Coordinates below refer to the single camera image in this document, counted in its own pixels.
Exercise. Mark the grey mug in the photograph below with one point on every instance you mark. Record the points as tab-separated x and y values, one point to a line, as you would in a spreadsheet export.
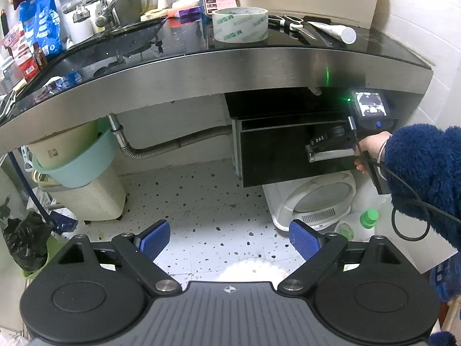
129	7

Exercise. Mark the green trash bin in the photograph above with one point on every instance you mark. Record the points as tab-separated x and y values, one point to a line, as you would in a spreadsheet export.
39	265

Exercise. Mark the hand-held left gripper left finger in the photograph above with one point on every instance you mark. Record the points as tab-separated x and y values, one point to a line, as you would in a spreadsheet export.
156	238

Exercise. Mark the blue fuzzy sleeved right forearm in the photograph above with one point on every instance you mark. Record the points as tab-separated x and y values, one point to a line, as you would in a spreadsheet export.
425	173

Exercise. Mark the green cap plastic bottle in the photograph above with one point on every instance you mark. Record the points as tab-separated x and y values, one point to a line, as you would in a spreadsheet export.
360	223

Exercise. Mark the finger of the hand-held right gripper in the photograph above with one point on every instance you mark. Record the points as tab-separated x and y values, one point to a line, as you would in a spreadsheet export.
318	140

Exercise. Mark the white black scissors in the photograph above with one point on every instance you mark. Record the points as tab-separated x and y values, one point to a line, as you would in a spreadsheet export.
293	24

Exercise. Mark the cream laundry basket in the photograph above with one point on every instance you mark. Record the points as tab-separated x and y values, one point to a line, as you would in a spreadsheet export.
93	202

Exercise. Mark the clear packing tape roll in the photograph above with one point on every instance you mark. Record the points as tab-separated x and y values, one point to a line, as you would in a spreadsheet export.
239	24

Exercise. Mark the blue mop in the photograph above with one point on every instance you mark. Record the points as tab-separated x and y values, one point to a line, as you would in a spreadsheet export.
39	202

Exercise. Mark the red white boxes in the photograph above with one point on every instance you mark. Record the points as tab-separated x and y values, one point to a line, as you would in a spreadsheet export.
18	54

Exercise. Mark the teal plastic basin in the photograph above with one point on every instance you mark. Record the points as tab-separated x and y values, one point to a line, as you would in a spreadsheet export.
75	165

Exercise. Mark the black drawer cabinet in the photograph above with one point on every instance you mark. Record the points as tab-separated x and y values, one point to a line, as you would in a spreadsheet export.
284	151

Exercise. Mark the white toothpaste tube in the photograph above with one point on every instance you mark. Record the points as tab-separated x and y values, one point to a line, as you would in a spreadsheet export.
333	30

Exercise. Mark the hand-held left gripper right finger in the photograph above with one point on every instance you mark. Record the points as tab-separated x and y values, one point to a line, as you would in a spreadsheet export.
304	239

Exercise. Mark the person's right hand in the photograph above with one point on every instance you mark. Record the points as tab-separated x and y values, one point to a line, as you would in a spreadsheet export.
372	147

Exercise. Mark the black sink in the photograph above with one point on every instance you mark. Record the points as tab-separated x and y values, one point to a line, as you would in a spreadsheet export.
115	48

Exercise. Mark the blue printed bag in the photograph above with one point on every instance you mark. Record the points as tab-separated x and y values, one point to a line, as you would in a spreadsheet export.
41	18

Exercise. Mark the chrome faucet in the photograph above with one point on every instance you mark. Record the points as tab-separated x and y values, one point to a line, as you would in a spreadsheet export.
92	7

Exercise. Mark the black garbage bag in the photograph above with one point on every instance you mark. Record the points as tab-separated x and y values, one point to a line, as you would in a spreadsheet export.
27	239

